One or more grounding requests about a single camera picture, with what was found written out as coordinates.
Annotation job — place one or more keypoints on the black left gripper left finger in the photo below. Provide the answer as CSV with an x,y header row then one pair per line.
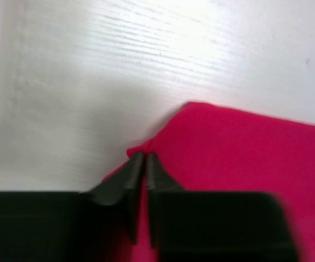
x,y
112,207

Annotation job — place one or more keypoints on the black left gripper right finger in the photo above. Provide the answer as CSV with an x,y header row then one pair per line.
x,y
158,180

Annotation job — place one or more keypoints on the magenta t-shirt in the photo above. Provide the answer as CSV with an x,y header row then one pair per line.
x,y
207,147

